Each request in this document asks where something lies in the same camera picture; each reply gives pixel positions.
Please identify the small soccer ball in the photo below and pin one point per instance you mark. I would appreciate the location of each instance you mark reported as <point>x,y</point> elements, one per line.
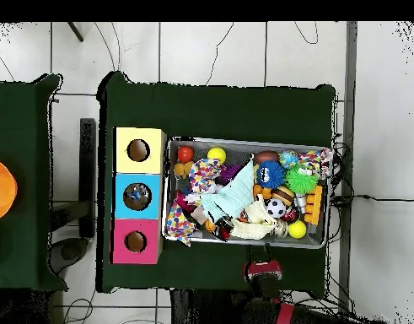
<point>275,208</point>

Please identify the globe print ball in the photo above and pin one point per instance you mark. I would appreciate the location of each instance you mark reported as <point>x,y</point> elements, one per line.
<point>289,159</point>

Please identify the orange bowl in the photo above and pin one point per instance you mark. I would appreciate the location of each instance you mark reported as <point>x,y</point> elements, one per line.
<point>1,189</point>

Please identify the mint green cloth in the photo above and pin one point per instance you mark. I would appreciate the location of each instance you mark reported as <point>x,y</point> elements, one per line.
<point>233,195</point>

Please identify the wooden three-hole box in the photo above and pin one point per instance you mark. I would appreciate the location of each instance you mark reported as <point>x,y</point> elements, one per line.
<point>152,162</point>

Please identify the green spiky ball with eyes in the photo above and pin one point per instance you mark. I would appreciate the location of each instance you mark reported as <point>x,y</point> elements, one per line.
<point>301,180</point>

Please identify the yellow ball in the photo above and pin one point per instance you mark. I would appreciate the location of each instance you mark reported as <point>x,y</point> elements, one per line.
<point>297,229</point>
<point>216,155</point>

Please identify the crushed soda can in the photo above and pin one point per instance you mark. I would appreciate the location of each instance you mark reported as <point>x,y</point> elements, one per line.
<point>223,229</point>

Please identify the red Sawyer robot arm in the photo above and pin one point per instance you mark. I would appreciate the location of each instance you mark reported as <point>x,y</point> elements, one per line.
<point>265,287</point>

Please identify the orange ladder-shaped block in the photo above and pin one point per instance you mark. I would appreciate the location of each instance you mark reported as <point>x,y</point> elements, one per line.
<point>315,209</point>

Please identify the blue spiky ball with eyes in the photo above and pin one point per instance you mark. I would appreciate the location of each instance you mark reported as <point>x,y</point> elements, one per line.
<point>270,174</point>

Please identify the crushed clear plastic bottle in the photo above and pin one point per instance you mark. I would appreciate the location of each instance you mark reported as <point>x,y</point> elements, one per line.
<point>137,195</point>

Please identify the cream waffle cloth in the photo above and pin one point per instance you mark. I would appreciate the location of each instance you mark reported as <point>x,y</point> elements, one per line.
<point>253,229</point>

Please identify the red orange ball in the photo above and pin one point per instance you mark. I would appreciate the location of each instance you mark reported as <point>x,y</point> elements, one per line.
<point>185,154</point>

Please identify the black panel stand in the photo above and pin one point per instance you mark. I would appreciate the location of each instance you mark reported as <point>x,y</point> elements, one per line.
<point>87,175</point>

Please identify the dark green side tablecloth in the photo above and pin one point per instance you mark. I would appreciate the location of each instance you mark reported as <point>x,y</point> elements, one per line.
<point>21,135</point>

